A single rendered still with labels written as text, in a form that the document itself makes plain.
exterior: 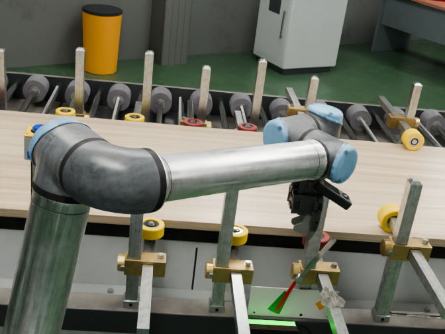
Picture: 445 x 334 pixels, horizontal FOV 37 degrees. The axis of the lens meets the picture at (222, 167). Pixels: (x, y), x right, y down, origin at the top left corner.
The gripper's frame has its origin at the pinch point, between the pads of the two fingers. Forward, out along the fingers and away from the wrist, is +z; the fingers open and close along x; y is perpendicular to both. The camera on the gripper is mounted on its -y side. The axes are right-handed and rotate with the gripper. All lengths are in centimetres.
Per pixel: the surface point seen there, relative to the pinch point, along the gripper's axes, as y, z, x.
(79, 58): 77, -9, -115
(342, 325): -7.7, 14.9, 17.8
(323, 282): -6.6, 14.8, -0.8
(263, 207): 7.1, 10.8, -35.3
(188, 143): 31, 11, -83
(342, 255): -19.7, 22.2, -27.8
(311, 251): -3.0, 8.2, -6.1
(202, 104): 25, 6, -115
